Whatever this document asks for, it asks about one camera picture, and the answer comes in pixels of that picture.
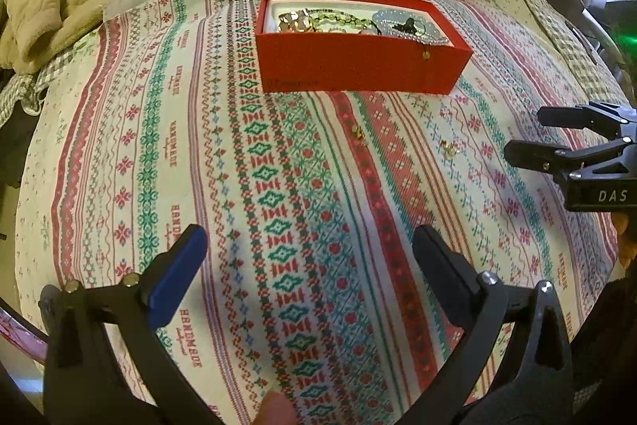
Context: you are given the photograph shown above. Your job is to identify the silver chain bracelet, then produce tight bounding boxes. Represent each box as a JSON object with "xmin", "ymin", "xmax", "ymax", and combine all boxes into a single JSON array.
[{"xmin": 367, "ymin": 8, "xmax": 449, "ymax": 61}]

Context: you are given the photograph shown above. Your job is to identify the black hair clip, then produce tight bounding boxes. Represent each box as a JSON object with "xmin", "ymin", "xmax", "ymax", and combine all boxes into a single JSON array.
[{"xmin": 393, "ymin": 17, "xmax": 418, "ymax": 35}]

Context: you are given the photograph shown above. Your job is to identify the red jewelry box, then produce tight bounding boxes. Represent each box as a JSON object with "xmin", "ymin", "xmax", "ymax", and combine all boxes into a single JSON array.
[{"xmin": 256, "ymin": 0, "xmax": 473, "ymax": 95}]

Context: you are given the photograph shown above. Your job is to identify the pale blue bead bracelet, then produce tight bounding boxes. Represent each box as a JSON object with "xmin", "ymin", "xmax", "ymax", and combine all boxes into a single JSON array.
[{"xmin": 370, "ymin": 8, "xmax": 451, "ymax": 48}]

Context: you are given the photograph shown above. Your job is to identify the patterned knit-print cloth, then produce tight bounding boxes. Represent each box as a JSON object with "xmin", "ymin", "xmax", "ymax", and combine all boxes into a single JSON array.
[{"xmin": 14, "ymin": 0, "xmax": 623, "ymax": 425}]

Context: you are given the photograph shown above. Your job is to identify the left hand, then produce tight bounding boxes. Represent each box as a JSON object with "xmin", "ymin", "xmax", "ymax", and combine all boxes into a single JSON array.
[{"xmin": 253, "ymin": 390, "xmax": 297, "ymax": 425}]

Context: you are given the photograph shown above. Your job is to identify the small gold stud earring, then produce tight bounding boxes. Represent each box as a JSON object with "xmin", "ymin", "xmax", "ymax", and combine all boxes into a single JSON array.
[{"xmin": 352, "ymin": 125, "xmax": 365, "ymax": 141}]

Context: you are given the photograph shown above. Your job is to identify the green bead bracelet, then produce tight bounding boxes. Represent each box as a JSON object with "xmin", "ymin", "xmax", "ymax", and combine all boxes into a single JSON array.
[{"xmin": 298, "ymin": 6, "xmax": 379, "ymax": 35}]

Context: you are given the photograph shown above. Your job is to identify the right hand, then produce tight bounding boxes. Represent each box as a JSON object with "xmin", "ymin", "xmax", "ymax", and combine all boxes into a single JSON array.
[{"xmin": 611, "ymin": 212, "xmax": 637, "ymax": 270}]

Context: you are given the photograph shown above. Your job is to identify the gold green gem ring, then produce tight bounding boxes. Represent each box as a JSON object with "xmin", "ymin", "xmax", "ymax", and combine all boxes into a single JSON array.
[{"xmin": 276, "ymin": 10, "xmax": 315, "ymax": 33}]

